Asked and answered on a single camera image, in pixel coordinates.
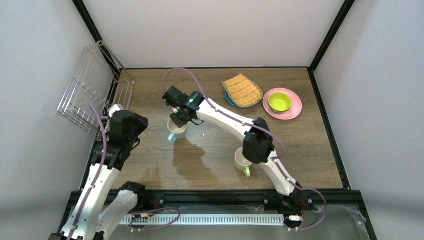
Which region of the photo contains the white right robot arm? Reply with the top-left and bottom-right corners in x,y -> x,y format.
162,86 -> 298,197

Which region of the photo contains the teal polka dot plate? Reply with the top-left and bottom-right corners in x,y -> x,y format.
224,91 -> 260,109

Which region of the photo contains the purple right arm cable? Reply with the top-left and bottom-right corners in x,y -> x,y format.
162,67 -> 329,233

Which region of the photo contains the bamboo pattern square plate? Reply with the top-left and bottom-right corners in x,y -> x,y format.
222,73 -> 264,107

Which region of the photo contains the pale green mug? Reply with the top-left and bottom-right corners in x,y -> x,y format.
234,147 -> 253,177

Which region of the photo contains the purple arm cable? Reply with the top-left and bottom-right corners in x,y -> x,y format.
66,105 -> 181,240
162,67 -> 329,233

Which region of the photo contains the metal wire dish rack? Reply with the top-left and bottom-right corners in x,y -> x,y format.
57,40 -> 136,141

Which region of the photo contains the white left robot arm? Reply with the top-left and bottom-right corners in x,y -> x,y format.
49,104 -> 149,240

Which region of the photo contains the white slotted cable duct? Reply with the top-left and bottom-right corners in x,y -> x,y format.
119,214 -> 284,226

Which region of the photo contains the black aluminium frame rail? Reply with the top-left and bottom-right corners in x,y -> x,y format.
54,188 -> 379,240

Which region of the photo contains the lime green bowl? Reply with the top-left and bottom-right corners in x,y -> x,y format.
267,92 -> 292,114

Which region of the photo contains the light blue mug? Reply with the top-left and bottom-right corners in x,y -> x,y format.
167,119 -> 188,143

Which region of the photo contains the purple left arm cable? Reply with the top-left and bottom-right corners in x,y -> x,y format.
66,105 -> 181,240

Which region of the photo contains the pink round plate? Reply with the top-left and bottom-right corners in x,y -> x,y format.
262,87 -> 303,121

